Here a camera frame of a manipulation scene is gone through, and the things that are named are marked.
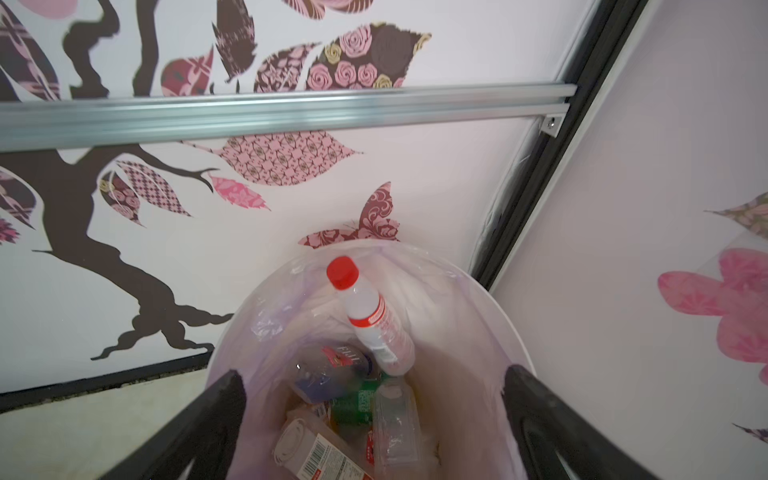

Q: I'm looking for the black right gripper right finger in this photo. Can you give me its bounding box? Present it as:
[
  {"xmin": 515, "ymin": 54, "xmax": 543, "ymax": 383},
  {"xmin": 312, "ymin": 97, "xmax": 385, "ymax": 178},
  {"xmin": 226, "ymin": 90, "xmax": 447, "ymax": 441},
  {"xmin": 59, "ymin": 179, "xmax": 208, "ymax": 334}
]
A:
[{"xmin": 503, "ymin": 365, "xmax": 655, "ymax": 479}]

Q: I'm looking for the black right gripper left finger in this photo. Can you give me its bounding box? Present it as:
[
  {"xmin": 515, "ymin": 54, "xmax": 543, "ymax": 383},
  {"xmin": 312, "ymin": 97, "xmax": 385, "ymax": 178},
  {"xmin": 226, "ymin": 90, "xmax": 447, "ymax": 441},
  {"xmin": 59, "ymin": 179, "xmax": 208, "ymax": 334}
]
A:
[{"xmin": 102, "ymin": 370, "xmax": 246, "ymax": 479}]

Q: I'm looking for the clear bottle green white label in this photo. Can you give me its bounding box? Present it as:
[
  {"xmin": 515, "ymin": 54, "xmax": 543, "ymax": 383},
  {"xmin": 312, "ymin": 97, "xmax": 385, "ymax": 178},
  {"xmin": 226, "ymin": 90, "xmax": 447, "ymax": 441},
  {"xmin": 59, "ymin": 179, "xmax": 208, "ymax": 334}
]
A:
[{"xmin": 273, "ymin": 415, "xmax": 373, "ymax": 480}]

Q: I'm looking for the clear bottle pink blue label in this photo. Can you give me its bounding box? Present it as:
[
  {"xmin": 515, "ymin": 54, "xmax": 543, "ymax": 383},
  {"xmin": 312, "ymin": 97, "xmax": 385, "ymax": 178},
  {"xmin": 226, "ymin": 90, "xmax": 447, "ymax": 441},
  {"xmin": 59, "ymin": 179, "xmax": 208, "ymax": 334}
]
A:
[{"xmin": 285, "ymin": 343, "xmax": 379, "ymax": 404}]

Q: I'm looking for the green Sprite bottle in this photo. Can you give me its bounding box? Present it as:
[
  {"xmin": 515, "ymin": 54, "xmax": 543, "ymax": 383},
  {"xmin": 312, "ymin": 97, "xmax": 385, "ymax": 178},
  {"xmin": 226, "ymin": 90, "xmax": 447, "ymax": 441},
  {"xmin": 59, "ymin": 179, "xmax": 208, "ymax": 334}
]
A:
[{"xmin": 330, "ymin": 380, "xmax": 381, "ymax": 426}]

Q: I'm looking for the clear bottle red label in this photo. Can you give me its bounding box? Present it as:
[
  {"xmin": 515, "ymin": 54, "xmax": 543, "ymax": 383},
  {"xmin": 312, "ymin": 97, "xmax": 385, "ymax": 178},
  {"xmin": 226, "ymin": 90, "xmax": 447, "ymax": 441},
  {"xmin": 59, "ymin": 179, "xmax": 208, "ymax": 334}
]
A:
[{"xmin": 364, "ymin": 428, "xmax": 375, "ymax": 465}]

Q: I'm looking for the white bottle red cap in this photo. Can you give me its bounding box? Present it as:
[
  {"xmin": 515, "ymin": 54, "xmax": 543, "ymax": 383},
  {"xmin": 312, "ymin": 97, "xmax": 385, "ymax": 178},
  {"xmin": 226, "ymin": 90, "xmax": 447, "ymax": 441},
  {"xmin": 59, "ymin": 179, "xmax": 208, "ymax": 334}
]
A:
[{"xmin": 326, "ymin": 256, "xmax": 416, "ymax": 377}]

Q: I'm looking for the white bin purple bag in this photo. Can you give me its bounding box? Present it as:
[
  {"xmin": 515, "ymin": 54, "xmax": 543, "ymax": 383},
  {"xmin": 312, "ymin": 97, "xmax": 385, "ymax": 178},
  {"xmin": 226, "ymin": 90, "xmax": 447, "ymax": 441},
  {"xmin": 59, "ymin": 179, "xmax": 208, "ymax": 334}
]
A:
[{"xmin": 208, "ymin": 240, "xmax": 530, "ymax": 479}]

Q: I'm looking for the aluminium rail back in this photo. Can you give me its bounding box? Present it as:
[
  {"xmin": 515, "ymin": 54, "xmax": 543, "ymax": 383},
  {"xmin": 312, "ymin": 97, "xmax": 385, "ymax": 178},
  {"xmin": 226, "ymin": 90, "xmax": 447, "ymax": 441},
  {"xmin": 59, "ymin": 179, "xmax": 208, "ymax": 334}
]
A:
[{"xmin": 1, "ymin": 83, "xmax": 577, "ymax": 152}]

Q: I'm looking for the black right corner post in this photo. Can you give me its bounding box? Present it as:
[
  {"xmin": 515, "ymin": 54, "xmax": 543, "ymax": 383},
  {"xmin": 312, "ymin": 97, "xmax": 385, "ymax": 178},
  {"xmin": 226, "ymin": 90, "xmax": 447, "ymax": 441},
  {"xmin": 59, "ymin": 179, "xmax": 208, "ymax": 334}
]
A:
[{"xmin": 470, "ymin": 1, "xmax": 647, "ymax": 290}]

